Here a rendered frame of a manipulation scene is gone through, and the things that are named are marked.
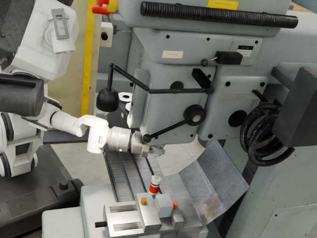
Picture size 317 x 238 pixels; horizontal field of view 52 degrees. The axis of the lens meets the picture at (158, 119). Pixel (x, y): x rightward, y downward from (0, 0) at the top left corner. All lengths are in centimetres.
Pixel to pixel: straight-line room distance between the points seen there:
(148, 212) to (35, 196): 85
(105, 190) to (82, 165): 143
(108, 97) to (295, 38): 60
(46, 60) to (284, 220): 115
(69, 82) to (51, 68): 188
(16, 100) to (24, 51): 15
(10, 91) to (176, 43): 53
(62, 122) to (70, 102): 179
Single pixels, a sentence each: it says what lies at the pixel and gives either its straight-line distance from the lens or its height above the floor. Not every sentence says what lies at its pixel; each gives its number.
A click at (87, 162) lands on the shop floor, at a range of 298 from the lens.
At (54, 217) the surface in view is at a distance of 159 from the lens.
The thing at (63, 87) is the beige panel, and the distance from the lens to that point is 302.
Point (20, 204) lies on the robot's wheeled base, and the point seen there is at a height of 59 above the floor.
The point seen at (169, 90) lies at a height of 158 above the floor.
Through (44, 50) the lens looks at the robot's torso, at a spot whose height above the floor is 155.
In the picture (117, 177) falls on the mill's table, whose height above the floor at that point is 97.
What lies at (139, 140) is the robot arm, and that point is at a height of 126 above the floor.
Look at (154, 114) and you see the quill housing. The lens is 104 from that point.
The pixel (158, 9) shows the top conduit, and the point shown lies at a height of 179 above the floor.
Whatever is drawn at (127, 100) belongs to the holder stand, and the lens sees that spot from 163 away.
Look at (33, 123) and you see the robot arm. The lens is 136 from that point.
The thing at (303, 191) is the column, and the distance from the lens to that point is 148.
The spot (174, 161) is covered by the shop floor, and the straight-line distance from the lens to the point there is 314.
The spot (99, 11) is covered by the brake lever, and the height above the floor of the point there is 170.
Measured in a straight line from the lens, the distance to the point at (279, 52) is 111.
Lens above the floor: 201
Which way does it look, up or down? 33 degrees down
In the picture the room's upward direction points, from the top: 12 degrees clockwise
